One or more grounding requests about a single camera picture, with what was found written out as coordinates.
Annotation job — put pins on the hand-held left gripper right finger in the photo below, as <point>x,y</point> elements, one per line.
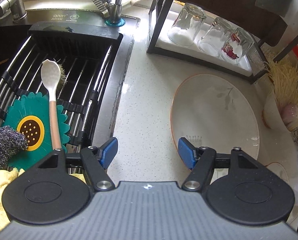
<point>186,155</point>

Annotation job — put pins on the white oval plate orange rim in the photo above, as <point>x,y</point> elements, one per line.
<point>213,115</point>

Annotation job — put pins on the clear glass with red print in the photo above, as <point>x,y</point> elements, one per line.
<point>238,47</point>

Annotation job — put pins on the white bowl with garlic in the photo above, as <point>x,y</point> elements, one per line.
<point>270,115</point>

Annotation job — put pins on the bristle dish brush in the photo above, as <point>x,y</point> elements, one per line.
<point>62,77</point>

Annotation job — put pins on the white drip tray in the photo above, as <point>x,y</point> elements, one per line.
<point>188,53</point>

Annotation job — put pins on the steel wool scourer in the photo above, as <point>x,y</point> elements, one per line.
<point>6,145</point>

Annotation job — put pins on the clear drinking glass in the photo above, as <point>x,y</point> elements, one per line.
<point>186,27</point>
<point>213,40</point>

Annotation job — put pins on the green sunflower-shaped mat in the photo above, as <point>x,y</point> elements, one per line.
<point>31,130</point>

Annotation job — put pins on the white ribbed brush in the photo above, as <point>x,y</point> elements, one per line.
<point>99,1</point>

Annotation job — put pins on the black sink drain rack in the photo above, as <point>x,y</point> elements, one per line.
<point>76,37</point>

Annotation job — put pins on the garlic bulb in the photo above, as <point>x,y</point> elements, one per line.
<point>292,116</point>

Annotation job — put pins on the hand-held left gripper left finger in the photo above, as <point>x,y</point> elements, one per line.
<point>109,152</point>

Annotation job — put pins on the chrome gooseneck faucet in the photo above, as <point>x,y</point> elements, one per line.
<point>116,7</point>

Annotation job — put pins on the small orange-rimmed plate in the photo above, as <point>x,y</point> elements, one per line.
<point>278,171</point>

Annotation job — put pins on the stainless steel sink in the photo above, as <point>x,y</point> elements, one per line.
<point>64,15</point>

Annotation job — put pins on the black metal kitchen rack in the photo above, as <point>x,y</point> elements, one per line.
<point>164,55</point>

